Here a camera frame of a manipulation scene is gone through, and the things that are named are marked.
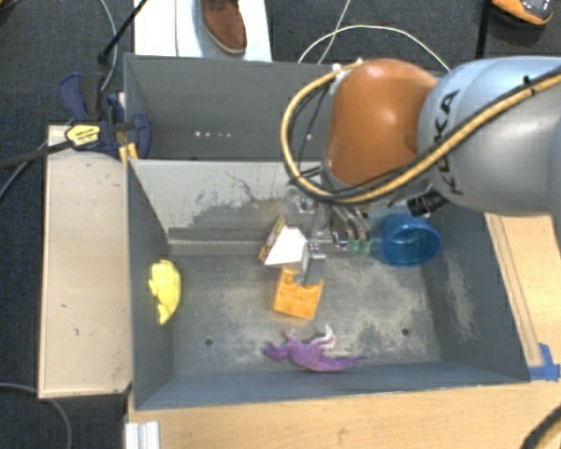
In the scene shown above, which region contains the pale wood board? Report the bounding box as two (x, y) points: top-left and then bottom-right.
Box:
(36, 124), (135, 399)

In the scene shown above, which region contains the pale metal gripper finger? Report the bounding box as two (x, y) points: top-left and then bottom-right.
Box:
(295, 242), (327, 287)

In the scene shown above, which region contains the black cylinder on white bracket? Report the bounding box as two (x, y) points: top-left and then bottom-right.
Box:
(405, 189), (449, 219)

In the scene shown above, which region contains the white box with red side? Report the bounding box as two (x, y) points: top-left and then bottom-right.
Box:
(258, 217), (309, 268)

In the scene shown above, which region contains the purple toy dinosaur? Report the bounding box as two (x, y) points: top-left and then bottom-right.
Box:
(261, 324), (369, 374)

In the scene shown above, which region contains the grey metal bin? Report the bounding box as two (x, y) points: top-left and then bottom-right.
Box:
(122, 52), (532, 412)

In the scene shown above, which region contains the person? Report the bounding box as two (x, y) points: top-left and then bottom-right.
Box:
(189, 0), (249, 56)

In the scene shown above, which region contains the yellow toy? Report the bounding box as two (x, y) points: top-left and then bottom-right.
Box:
(148, 259), (183, 326)

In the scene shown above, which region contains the blue plastic cup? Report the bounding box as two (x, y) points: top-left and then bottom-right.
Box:
(369, 212), (443, 268)

